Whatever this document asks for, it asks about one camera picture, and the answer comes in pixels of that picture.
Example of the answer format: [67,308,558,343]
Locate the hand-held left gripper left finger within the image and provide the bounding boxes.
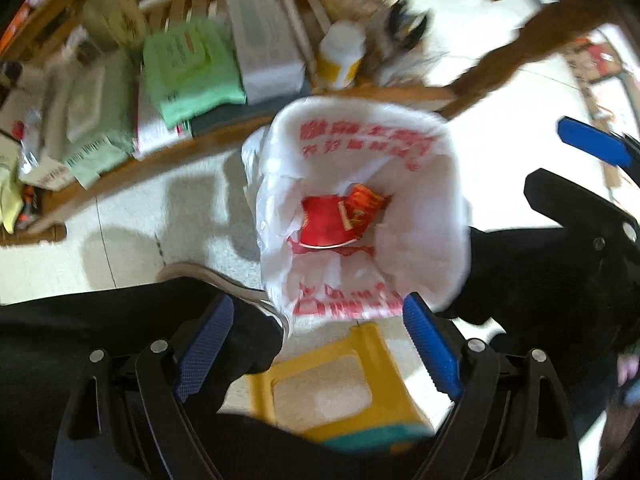
[52,294,236,480]

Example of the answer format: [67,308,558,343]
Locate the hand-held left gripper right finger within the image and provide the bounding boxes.
[402,292,583,480]

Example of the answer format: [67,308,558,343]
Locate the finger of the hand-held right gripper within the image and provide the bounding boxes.
[556,116,640,186]
[523,169,640,261]

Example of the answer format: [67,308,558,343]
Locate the person's right hand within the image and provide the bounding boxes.
[617,352,640,388]

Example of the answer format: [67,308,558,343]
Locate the yellow plastic stool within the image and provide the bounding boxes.
[248,322,436,453]

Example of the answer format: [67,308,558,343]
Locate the red snack wrapper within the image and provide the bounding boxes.
[339,185,386,233]
[287,195,371,251]

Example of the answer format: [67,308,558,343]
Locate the person's black pants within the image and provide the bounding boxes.
[0,227,640,480]

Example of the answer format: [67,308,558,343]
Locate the white red-printed packet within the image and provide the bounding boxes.
[134,85,193,161]

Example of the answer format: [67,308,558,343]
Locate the brown wooden bench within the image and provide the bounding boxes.
[0,0,616,246]

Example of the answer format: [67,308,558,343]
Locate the black and white object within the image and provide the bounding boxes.
[385,0,431,51]

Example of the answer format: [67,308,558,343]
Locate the yellow-green packet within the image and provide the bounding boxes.
[0,135,26,233]

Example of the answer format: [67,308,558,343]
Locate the pale green barcode packet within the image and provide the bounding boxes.
[45,52,138,188]

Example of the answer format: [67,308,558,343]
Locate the white bottle with yellow label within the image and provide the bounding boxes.
[316,20,366,90]

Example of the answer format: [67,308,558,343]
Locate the green wipes packet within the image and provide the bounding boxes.
[142,17,247,128]

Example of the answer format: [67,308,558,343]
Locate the white cardboard box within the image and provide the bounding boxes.
[222,0,307,106]

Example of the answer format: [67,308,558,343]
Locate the beige paper bag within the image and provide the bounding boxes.
[82,0,148,51]

